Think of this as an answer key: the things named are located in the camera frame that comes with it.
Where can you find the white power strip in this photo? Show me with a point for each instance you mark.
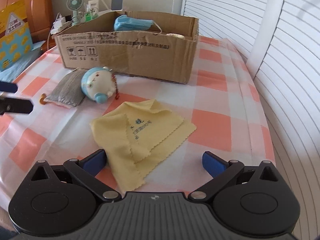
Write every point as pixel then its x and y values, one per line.
pixel 59 24

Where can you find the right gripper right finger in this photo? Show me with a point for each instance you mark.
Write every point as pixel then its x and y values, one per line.
pixel 224 174

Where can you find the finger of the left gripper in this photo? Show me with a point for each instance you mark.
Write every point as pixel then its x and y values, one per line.
pixel 15 105
pixel 8 87

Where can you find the yellow blue snack bag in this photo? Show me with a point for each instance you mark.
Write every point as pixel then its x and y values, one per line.
pixel 16 38

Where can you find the mint green desk fan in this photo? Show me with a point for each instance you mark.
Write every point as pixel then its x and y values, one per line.
pixel 75 6

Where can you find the cream knitted scrunchie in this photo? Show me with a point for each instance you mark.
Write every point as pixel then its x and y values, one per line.
pixel 176 35

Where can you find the grey sachet pouch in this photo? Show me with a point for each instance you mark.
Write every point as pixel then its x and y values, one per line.
pixel 68 92

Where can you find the white louvered closet doors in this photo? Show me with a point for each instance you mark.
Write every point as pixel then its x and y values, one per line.
pixel 279 42

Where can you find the brown cardboard box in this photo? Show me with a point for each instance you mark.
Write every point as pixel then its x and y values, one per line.
pixel 139 53

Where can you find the blue face mask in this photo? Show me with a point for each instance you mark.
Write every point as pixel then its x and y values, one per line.
pixel 125 23

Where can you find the pink checkered bed sheet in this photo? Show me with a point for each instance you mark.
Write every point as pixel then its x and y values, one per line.
pixel 220 99

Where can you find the brown hair scrunchie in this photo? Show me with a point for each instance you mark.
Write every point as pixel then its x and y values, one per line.
pixel 42 100

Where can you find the wooden headboard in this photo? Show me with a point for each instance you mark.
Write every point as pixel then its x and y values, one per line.
pixel 39 15

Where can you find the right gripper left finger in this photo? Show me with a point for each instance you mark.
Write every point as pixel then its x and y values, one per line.
pixel 84 171

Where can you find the yellow cleaning cloth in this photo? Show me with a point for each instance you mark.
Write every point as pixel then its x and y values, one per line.
pixel 136 137

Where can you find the green bottle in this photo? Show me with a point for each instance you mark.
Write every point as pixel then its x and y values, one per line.
pixel 88 16

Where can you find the blue white round toy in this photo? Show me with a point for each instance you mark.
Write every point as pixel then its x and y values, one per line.
pixel 99 84

